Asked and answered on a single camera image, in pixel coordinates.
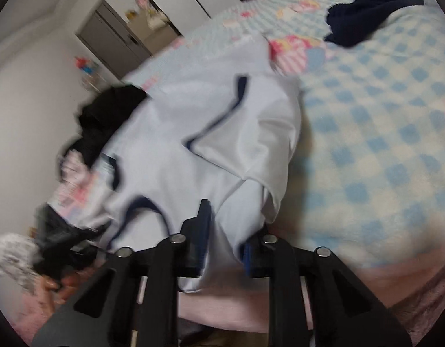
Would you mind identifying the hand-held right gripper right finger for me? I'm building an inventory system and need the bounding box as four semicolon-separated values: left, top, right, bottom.
242;224;413;347

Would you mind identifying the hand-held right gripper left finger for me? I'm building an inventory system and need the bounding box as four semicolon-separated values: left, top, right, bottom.
31;200;212;347

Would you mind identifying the white shirt with navy trim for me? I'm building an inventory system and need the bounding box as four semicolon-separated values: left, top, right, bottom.
94;36;303;293

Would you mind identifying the person's left hand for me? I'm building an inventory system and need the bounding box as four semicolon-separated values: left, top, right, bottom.
40;271;89;300

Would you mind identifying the pink bed sheet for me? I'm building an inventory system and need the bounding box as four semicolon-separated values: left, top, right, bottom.
5;253;445;344

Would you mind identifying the black cloth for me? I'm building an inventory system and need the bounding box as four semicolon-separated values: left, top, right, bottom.
58;85;149;167

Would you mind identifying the colourful toy figure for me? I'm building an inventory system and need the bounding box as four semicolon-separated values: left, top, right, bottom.
74;56;98;75

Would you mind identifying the blue checkered printed blanket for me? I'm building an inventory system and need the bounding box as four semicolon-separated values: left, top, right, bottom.
54;0;445;272

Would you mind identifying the grey door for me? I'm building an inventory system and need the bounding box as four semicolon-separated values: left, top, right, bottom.
76;0;151;78

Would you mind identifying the cluttered white shelf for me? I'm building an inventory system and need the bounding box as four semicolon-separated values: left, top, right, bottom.
126;0;183;44

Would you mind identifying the navy knitted garment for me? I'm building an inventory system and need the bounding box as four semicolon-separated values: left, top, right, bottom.
324;0;425;47

